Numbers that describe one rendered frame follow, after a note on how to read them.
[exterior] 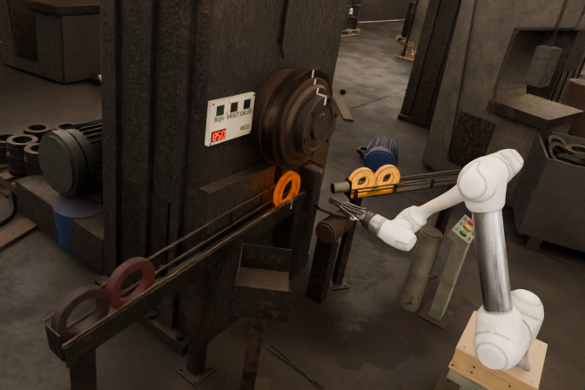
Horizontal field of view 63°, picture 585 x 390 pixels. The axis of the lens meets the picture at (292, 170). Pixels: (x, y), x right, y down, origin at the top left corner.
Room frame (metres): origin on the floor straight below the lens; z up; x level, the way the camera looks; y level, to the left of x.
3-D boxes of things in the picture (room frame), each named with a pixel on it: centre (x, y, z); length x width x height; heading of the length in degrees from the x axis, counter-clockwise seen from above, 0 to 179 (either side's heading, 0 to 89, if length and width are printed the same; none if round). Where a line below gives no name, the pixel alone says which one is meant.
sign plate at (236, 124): (1.83, 0.28, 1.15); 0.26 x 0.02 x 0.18; 149
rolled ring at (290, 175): (2.06, 0.01, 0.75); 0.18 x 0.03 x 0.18; 149
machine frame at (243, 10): (2.29, 0.38, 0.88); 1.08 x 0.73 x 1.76; 149
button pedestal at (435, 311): (2.26, -0.97, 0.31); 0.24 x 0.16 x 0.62; 149
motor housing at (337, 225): (2.27, -0.28, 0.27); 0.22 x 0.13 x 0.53; 149
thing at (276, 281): (1.48, 0.04, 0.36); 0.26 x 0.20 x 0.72; 4
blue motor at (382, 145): (4.20, -0.81, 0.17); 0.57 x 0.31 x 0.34; 169
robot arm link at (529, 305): (1.54, -0.98, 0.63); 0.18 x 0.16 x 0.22; 143
